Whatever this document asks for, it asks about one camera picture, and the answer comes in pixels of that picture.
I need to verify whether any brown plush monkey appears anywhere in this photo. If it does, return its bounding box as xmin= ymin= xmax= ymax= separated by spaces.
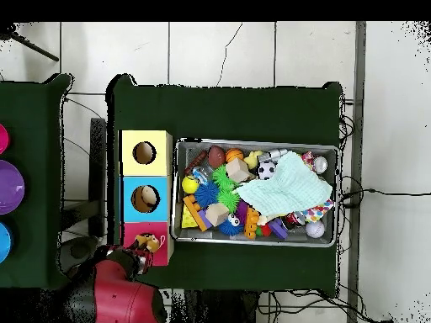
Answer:
xmin=134 ymin=232 xmax=167 ymax=254

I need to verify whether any plain wooden block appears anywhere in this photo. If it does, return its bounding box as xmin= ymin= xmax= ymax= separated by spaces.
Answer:
xmin=205 ymin=202 xmax=230 ymax=227
xmin=224 ymin=156 xmax=252 ymax=183

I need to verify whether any wooden box with three holes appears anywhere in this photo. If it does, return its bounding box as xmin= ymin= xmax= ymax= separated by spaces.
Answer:
xmin=119 ymin=130 xmax=174 ymax=268

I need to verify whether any yellow ball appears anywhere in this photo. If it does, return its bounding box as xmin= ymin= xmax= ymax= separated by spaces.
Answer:
xmin=181 ymin=175 xmax=200 ymax=195

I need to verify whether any blue spiky rubber ball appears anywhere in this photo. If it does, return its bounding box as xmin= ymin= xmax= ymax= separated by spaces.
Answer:
xmin=194 ymin=181 xmax=220 ymax=209

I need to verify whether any clear plastic packet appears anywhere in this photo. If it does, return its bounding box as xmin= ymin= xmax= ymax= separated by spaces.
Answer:
xmin=191 ymin=164 xmax=215 ymax=186

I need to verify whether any green spiky rubber ball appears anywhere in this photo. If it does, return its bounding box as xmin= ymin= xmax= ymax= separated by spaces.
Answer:
xmin=211 ymin=164 xmax=238 ymax=191

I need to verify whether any small brown football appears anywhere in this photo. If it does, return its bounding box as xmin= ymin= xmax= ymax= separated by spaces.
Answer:
xmin=207 ymin=145 xmax=226 ymax=169

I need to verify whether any small orange basketball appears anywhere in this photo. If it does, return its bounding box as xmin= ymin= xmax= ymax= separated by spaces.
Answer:
xmin=224 ymin=148 xmax=244 ymax=164

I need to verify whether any blue plastic bowl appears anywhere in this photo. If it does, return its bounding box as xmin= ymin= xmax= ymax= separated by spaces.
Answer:
xmin=0 ymin=221 xmax=13 ymax=265

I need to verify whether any small soccer ball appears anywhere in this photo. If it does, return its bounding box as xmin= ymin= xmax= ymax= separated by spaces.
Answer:
xmin=257 ymin=161 xmax=277 ymax=181

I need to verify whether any purple plastic bowl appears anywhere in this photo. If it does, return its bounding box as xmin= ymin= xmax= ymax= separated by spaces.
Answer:
xmin=0 ymin=159 xmax=26 ymax=215

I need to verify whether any mint green waffle cloth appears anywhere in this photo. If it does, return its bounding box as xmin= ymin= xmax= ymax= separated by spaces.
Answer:
xmin=235 ymin=150 xmax=333 ymax=218

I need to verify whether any dark green tablecloth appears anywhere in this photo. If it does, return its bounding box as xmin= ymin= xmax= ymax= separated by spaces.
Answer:
xmin=105 ymin=73 xmax=344 ymax=297
xmin=0 ymin=73 xmax=77 ymax=292

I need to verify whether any pink plastic bowl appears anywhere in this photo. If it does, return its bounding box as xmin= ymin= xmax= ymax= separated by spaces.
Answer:
xmin=0 ymin=123 xmax=11 ymax=156

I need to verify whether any black tripod leg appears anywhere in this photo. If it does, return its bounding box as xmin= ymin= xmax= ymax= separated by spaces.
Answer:
xmin=0 ymin=23 xmax=60 ymax=62

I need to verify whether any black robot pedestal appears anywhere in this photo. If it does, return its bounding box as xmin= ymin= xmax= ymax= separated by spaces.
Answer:
xmin=168 ymin=289 xmax=260 ymax=323

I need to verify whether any shallow wire mesh bin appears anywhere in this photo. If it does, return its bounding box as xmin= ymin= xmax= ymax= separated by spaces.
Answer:
xmin=170 ymin=137 xmax=339 ymax=248

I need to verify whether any black power cable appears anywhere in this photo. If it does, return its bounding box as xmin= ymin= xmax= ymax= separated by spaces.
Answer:
xmin=339 ymin=188 xmax=431 ymax=207

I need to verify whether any grey floor cable cover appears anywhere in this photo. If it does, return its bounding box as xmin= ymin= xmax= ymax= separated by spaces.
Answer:
xmin=346 ymin=21 xmax=368 ymax=323

